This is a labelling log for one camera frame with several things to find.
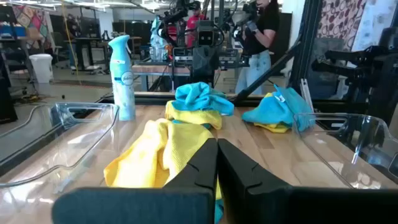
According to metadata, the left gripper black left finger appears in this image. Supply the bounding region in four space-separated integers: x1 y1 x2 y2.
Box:
52 138 218 224

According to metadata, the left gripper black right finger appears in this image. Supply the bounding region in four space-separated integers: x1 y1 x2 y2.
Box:
217 139 398 224

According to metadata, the blue microfiber towel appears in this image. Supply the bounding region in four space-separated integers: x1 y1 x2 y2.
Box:
241 84 315 131
214 198 224 224
170 82 235 116
172 119 213 130

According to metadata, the person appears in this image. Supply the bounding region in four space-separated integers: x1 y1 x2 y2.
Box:
185 1 206 48
235 0 280 96

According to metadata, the background wooden table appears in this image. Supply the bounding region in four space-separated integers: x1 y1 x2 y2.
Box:
132 63 249 91

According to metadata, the background blue cloth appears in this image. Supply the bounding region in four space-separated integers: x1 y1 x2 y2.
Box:
150 17 170 62

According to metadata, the light blue spray bottle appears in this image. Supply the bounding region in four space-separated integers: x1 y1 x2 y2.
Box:
108 34 136 121

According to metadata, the clear plastic basket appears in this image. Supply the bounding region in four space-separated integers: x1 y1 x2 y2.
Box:
0 101 121 224

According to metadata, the black desk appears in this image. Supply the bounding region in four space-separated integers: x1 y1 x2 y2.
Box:
63 36 109 75

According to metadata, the red circle patterned curtain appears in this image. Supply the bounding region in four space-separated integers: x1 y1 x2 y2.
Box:
317 0 368 52

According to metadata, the white trash bin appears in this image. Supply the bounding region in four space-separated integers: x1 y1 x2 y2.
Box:
29 53 54 84

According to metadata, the white patterned curtain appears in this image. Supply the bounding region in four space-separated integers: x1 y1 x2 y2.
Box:
351 0 398 52

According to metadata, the colourful patchwork quilt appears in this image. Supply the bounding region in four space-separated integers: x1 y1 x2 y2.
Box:
11 4 50 50

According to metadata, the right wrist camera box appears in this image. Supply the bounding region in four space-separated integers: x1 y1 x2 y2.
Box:
197 21 219 47

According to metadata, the yellow hanging cable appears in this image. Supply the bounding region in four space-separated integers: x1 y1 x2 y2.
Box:
60 0 82 85

